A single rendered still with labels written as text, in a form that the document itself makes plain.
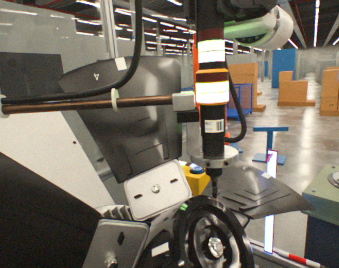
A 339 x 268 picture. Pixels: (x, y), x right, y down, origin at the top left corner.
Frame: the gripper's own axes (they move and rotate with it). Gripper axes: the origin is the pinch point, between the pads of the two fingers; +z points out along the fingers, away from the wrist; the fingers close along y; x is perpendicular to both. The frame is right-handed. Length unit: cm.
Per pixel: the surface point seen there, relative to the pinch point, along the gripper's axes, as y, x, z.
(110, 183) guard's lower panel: 70, -56, -32
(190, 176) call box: 25, -42, -31
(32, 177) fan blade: 5.7, -16.1, 22.0
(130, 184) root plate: 9.4, -23.8, 8.1
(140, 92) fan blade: 13.3, -11.0, 0.3
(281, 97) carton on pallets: 181, -114, -908
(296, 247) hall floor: 6, -148, -153
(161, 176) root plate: 5.5, -22.7, 5.5
